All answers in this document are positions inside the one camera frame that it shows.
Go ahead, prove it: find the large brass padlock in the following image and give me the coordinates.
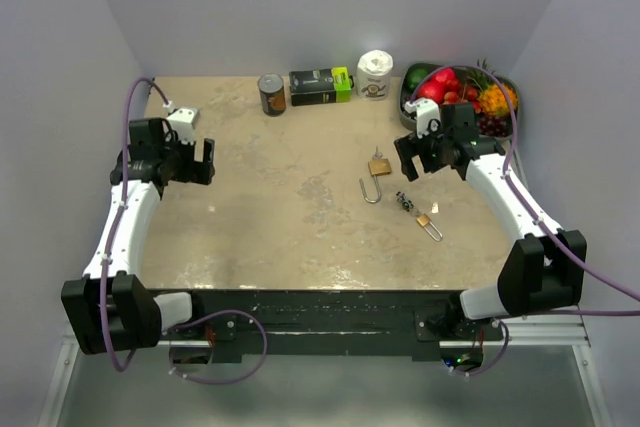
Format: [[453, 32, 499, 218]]
[[359, 158, 392, 204]]

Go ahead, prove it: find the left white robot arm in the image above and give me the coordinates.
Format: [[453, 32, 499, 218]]
[[61, 107, 215, 355]]

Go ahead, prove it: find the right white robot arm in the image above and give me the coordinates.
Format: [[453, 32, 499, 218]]
[[394, 99, 587, 340]]

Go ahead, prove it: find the small brass padlock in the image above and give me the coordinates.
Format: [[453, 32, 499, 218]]
[[416, 214, 443, 242]]

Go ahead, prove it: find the red apple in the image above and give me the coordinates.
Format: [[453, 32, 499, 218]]
[[416, 68, 459, 104]]

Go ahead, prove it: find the dark grape bunch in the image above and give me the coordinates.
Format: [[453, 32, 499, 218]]
[[476, 115, 512, 138]]

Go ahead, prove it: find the green lime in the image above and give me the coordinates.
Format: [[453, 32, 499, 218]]
[[404, 67, 429, 92]]

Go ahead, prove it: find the orange pineapple toy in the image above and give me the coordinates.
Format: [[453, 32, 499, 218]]
[[467, 69, 518, 117]]

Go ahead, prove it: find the grey fruit tray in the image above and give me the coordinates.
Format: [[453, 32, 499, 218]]
[[397, 61, 521, 141]]

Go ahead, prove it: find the white paper cup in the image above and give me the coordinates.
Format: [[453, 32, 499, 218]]
[[355, 50, 394, 101]]

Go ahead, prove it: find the dark tin can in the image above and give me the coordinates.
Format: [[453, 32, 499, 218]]
[[257, 73, 286, 116]]

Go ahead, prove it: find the black and green box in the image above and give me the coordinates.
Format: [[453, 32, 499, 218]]
[[289, 67, 354, 107]]

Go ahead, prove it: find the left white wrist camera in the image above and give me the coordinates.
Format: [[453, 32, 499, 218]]
[[166, 107, 200, 144]]

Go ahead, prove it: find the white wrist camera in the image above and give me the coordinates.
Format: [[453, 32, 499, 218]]
[[404, 98, 440, 138], [166, 107, 200, 144]]

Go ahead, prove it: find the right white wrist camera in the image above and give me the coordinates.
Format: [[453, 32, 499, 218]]
[[404, 98, 440, 138]]

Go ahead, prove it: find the keychain with dark beads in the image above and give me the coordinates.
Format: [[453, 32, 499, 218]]
[[396, 191, 420, 216]]

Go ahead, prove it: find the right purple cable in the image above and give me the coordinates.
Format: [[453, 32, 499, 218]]
[[408, 65, 640, 318]]

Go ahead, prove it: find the purple cable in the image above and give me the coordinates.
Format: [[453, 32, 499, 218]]
[[98, 77, 174, 373], [408, 65, 640, 318]]

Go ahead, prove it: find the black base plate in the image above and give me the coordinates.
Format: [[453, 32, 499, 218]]
[[165, 289, 503, 363]]

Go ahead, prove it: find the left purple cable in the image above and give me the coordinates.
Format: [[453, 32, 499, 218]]
[[98, 77, 174, 373]]

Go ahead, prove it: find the aluminium rail frame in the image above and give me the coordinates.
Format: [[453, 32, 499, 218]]
[[40, 141, 610, 426]]

